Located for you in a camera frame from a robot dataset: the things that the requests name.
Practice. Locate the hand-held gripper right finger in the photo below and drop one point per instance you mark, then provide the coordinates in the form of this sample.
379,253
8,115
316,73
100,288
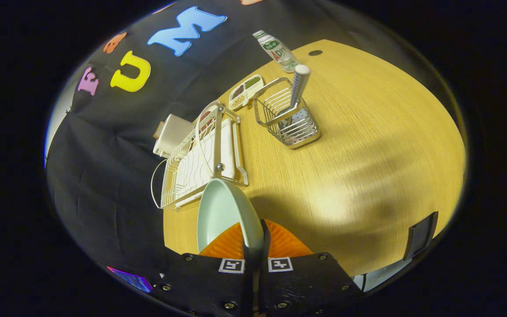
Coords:
306,281

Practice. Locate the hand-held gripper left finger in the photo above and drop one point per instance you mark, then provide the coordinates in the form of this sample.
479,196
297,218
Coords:
209,281

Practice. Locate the pale green plate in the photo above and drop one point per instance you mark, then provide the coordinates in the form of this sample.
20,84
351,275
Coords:
222,211

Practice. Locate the beige plate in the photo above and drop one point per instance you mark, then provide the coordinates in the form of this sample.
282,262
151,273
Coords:
201,112

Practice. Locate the glowing purple screen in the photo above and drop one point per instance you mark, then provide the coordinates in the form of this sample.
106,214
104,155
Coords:
132,279

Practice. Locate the dark flat panel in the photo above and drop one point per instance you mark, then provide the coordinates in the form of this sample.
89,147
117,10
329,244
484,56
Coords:
420,235

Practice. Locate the white drip tray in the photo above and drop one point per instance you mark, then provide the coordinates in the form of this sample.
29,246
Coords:
228,154

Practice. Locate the black backdrop cloth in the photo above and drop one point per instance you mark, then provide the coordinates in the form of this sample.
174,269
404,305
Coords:
104,176

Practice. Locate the white toaster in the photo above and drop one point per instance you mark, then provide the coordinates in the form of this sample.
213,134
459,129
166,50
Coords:
172,136

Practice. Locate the toast slice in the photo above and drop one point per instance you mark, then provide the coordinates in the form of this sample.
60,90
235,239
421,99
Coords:
159,130

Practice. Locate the pile of soybeans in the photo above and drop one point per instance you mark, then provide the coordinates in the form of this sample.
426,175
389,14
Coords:
237,102

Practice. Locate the pile of red beans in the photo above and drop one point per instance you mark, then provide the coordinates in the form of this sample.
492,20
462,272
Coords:
237,91

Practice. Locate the white divided tray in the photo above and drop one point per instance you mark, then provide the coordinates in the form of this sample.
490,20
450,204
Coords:
247,91

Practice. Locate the pile of green beans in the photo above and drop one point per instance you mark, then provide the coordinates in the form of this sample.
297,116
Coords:
252,82

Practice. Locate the white milk drink bottle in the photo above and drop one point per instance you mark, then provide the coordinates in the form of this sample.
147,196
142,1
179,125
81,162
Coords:
275,46

